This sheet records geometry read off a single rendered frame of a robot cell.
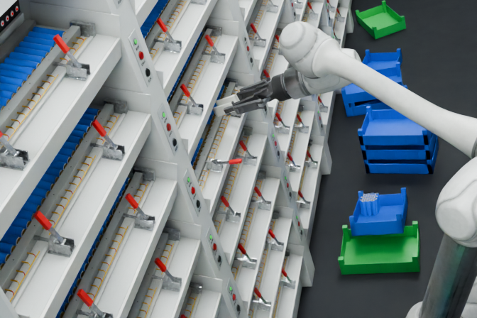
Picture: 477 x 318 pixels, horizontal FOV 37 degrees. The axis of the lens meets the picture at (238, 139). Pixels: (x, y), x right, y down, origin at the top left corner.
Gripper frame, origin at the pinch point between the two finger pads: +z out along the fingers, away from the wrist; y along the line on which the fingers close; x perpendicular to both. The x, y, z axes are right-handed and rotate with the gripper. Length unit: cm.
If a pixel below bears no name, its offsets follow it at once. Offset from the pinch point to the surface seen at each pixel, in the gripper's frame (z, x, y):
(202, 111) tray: -3.1, 10.3, -19.2
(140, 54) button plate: -11, 40, -43
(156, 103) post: -8, 28, -43
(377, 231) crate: -9, -93, 40
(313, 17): 10, -43, 144
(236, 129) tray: 0.7, -8.5, -0.3
